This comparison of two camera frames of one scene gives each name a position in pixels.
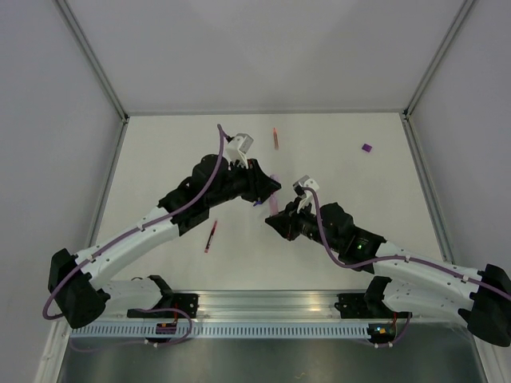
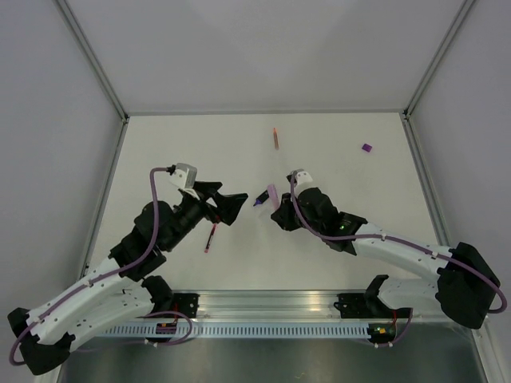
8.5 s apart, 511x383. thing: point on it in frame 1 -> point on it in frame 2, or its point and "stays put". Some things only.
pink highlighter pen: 274,204 stays put
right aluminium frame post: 436,59 stays put
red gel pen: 209,242 stays put
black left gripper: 260,186 -> 228,205
